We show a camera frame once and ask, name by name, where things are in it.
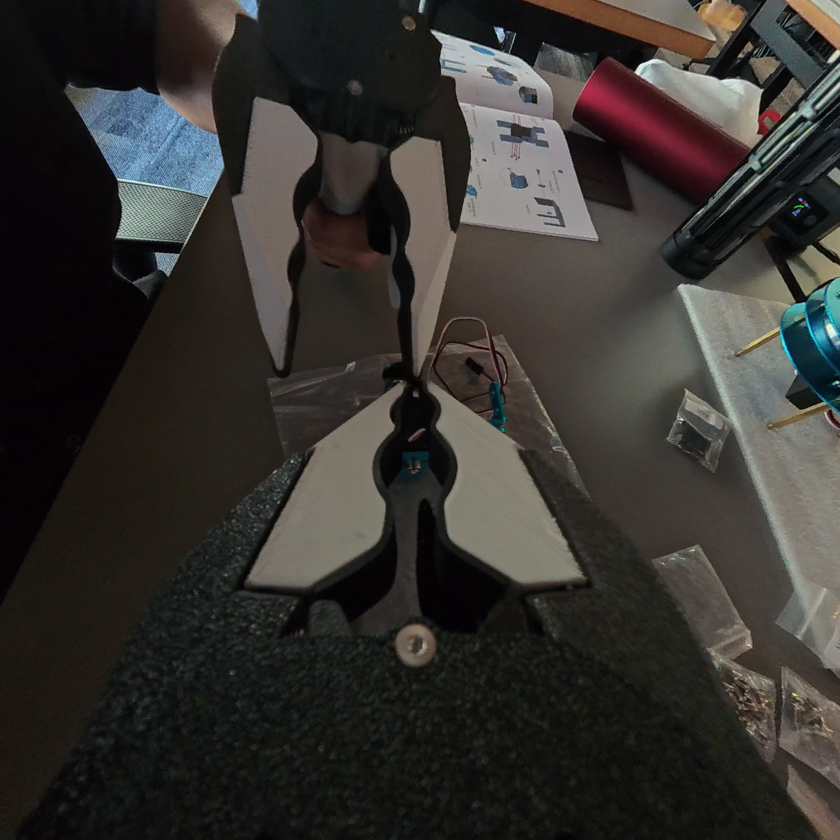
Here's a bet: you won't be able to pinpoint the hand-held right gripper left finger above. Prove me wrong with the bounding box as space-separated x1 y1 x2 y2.
244 387 421 597

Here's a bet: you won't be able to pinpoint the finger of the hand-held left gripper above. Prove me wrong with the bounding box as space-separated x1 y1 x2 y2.
230 97 324 380
381 134 460 388

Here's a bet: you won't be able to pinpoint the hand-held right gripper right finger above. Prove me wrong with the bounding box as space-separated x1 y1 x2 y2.
420 386 589 592

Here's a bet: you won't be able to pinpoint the blue bracket with black servo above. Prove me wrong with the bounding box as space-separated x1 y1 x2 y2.
379 362 511 488

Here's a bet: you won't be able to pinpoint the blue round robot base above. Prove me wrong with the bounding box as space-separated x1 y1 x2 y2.
735 279 840 431

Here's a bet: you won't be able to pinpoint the person's left forearm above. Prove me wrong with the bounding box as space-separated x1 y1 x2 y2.
66 0 263 135

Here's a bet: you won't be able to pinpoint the grey desk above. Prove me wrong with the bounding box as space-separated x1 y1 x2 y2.
0 66 840 840

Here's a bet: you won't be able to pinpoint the person's left hand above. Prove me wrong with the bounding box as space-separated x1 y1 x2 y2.
303 197 389 271

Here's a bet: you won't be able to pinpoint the grey mesh chair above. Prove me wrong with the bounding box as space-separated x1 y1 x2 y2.
112 178 210 299

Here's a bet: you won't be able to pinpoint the open instruction booklet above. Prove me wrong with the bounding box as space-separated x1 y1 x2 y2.
430 29 599 242

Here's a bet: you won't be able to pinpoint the large clear plastic bag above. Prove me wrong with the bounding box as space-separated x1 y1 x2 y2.
268 335 585 500

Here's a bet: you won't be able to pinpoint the dark brown square pad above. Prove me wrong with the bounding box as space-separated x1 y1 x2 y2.
564 131 634 211

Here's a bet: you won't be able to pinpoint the small bag of black parts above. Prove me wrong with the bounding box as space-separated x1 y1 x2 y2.
666 389 732 473

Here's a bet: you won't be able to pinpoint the dark red metal cylinder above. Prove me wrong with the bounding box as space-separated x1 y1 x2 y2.
572 57 752 204

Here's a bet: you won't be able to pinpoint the person's dark-clothed torso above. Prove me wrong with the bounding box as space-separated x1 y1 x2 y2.
0 0 165 605

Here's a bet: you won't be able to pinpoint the white foam sheet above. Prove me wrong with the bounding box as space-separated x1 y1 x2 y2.
678 282 840 664

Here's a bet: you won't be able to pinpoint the wooden background table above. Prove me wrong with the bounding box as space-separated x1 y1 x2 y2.
525 0 718 60

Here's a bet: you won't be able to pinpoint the black ribbed cylinder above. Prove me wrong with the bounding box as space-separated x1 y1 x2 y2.
659 85 840 280

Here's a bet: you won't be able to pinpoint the white plastic bag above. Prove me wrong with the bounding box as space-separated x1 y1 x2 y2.
633 59 765 148

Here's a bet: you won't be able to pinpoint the scattered small screw bags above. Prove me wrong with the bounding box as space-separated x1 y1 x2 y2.
653 545 840 840

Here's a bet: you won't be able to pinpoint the black device with colour display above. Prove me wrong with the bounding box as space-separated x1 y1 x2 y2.
768 193 840 253

